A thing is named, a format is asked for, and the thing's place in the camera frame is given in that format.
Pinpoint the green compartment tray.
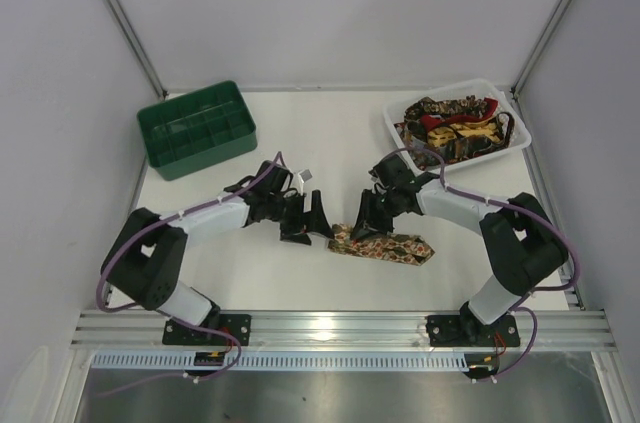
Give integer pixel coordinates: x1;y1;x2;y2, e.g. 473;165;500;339
137;80;258;181

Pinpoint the pile of ties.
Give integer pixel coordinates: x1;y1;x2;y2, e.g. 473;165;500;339
394;95;515;170

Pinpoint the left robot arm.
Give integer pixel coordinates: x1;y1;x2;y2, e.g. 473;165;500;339
96;157;334;330

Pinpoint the aluminium mounting rail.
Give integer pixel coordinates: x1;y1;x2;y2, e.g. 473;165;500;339
71;310;616;355

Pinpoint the white slotted cable duct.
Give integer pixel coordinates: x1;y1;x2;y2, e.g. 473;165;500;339
92;350;469;372

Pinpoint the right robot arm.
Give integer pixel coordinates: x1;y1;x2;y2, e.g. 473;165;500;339
351;154;570;344

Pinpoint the floral patterned tie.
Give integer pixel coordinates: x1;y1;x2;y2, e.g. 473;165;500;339
327;224;435;266

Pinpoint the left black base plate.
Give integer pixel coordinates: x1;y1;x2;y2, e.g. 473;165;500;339
162;312;253;347

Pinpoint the white plastic basket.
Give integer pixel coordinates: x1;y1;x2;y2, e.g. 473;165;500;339
383;78;532;173

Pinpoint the frame post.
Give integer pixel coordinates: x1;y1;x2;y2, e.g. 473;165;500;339
510;0;574;99
102;0;168;100

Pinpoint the right frame post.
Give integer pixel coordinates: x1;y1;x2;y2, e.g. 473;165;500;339
510;0;574;99

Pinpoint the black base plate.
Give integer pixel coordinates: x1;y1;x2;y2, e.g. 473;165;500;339
425;313;521;348
162;312;253;347

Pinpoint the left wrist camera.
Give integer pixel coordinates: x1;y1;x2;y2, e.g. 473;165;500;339
292;169;313;194

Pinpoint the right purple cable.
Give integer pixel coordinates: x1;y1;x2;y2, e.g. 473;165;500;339
394;145;584;384

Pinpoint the left frame post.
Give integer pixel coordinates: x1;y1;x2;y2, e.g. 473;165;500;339
102;0;168;100

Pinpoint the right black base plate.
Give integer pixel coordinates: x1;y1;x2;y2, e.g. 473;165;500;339
425;313;521;348

